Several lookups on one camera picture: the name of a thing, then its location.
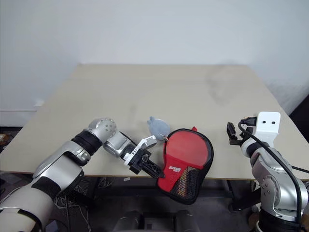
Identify tangled thin wires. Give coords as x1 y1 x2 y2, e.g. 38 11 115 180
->
53 176 114 232

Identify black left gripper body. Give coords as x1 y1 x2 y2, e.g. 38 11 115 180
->
129 149 152 175

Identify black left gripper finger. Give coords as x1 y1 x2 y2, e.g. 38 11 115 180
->
141 163 166 179
144 156 161 170

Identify dark rounded shape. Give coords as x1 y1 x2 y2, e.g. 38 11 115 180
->
175 209 201 232
115 210 146 232

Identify black table leg frame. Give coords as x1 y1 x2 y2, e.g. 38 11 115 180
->
225 180 262 214

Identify red and black paddle case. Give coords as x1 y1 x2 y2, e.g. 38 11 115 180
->
156 126 215 206

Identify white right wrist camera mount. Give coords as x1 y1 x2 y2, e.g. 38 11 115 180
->
252 111 281 148

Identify grey plush zipper charm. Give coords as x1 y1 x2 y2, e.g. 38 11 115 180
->
147 116 171 141

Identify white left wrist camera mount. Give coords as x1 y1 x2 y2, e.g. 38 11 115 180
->
122 135 158 167

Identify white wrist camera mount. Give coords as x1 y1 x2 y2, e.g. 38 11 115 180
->
252 111 281 148
122 135 158 167

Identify black furniture piece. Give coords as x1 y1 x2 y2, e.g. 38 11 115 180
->
288 91 309 140

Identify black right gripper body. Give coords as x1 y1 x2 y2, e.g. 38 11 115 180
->
234 125 254 146

